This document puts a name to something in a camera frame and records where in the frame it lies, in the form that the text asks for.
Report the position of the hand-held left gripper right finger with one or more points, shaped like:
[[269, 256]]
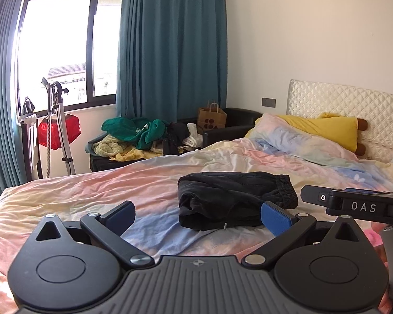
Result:
[[276, 217]]

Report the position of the pastel pillow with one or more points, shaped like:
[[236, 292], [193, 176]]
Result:
[[281, 137]]

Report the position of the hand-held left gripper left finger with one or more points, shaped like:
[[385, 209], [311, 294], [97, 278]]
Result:
[[121, 217]]

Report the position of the white cloth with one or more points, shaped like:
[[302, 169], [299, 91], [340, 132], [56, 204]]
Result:
[[193, 134]]

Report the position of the black pants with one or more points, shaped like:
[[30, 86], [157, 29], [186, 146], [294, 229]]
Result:
[[222, 189]]

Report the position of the white quilted headboard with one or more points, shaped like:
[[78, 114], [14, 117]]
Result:
[[347, 98]]

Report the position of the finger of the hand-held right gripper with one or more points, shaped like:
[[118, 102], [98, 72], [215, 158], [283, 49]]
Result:
[[314, 196], [358, 190]]

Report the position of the pastel bed blanket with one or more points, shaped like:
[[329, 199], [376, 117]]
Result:
[[118, 183]]

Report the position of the grey wall switch plate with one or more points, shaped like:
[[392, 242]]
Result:
[[268, 102]]

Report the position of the black sofa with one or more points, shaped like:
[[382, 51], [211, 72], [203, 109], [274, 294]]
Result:
[[235, 121]]

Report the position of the pale yellow knit cloth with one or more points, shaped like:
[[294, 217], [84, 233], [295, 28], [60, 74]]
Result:
[[106, 147]]

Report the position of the brown paper bag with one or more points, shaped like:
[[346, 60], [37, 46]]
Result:
[[211, 117]]

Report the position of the red garment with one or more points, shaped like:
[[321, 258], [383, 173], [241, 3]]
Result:
[[70, 130]]

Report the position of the black clothes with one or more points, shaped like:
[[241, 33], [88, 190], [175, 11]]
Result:
[[175, 134]]

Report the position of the yellow plush toy pillow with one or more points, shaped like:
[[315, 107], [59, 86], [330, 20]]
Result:
[[330, 129]]

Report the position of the black framed window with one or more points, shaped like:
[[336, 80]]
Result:
[[59, 39]]

